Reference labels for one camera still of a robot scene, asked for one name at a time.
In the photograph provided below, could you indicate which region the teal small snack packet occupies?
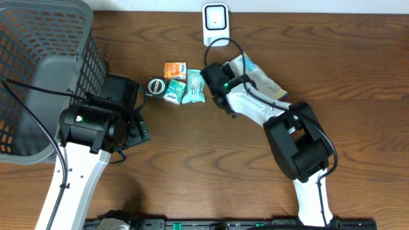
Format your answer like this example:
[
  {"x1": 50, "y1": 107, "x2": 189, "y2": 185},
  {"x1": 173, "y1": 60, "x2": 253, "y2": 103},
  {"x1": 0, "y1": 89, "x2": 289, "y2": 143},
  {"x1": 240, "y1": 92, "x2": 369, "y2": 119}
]
[{"x1": 181, "y1": 69, "x2": 206, "y2": 104}]

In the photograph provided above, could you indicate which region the large white snack bag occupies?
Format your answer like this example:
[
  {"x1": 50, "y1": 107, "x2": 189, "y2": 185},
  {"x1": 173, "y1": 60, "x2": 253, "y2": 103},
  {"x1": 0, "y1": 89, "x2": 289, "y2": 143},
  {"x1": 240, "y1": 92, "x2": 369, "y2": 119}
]
[{"x1": 223, "y1": 52, "x2": 289, "y2": 100}]

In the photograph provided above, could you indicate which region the green tissue pack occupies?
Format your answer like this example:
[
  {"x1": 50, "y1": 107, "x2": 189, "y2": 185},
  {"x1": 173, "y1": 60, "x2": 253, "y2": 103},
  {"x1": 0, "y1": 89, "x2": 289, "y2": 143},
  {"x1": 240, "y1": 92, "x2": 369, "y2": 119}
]
[{"x1": 164, "y1": 79, "x2": 186, "y2": 105}]

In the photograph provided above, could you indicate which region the dark green round-label box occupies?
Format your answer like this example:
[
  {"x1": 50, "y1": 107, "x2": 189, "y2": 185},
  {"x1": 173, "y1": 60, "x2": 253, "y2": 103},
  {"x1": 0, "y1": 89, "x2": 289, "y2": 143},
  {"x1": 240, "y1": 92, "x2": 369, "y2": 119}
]
[{"x1": 145, "y1": 77, "x2": 168, "y2": 99}]

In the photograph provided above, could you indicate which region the orange tissue pack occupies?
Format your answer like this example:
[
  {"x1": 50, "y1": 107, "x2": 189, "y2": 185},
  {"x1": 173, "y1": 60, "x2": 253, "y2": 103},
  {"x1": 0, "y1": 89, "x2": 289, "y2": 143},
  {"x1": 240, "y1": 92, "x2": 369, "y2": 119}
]
[{"x1": 164, "y1": 62, "x2": 187, "y2": 80}]

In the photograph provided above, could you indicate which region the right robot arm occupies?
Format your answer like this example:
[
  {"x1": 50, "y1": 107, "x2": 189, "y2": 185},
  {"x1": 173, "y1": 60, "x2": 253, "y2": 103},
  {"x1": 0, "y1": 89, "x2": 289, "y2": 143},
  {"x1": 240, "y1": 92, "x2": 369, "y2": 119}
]
[{"x1": 204, "y1": 75, "x2": 337, "y2": 227}]

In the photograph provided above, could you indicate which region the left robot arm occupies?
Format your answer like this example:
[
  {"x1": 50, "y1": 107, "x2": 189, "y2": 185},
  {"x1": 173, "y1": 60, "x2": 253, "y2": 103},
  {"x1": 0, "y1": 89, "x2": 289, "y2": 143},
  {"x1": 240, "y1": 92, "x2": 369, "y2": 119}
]
[{"x1": 36, "y1": 95, "x2": 150, "y2": 229}]

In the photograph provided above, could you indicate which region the white barcode scanner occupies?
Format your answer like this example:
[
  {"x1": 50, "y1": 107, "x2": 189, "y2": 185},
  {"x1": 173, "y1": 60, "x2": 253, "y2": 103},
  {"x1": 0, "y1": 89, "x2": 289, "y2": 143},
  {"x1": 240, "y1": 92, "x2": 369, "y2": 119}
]
[{"x1": 202, "y1": 3, "x2": 229, "y2": 47}]

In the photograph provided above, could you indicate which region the grey plastic mesh basket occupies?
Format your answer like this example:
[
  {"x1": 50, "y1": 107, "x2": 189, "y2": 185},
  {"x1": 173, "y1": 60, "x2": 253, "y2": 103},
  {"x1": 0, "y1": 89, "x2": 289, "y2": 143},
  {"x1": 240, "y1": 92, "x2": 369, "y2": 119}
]
[{"x1": 1, "y1": 0, "x2": 107, "y2": 164}]

